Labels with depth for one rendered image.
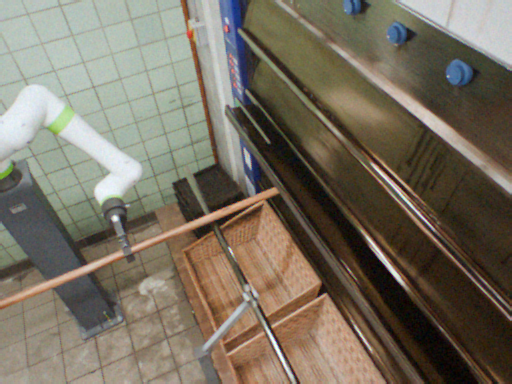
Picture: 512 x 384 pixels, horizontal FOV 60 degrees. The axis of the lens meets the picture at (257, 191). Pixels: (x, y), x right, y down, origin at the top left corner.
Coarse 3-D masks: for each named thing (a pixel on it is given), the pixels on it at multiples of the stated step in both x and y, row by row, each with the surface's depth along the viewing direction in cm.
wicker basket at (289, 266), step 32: (224, 224) 222; (256, 224) 232; (192, 256) 226; (224, 256) 234; (256, 256) 232; (288, 256) 210; (224, 288) 220; (256, 288) 219; (288, 288) 216; (224, 320) 208; (224, 352) 196
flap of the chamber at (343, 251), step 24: (264, 120) 178; (264, 144) 167; (264, 168) 158; (288, 168) 157; (312, 192) 149; (312, 216) 140; (336, 216) 141; (336, 240) 133; (360, 240) 134; (360, 264) 127; (384, 288) 122; (384, 312) 116; (408, 312) 116; (384, 336) 111; (408, 336) 111; (432, 336) 112; (432, 360) 107; (456, 360) 107
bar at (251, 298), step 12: (192, 180) 190; (204, 204) 180; (216, 228) 171; (228, 252) 162; (240, 276) 155; (252, 300) 148; (240, 312) 153; (264, 312) 146; (228, 324) 155; (264, 324) 142; (216, 336) 158; (276, 336) 139; (204, 348) 160; (276, 348) 136; (204, 360) 162; (288, 360) 133; (204, 372) 168; (288, 372) 131
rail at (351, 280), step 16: (240, 128) 171; (256, 144) 163; (288, 192) 145; (320, 240) 131; (336, 256) 126; (352, 288) 120; (368, 304) 115; (384, 320) 112; (400, 352) 106; (416, 368) 103
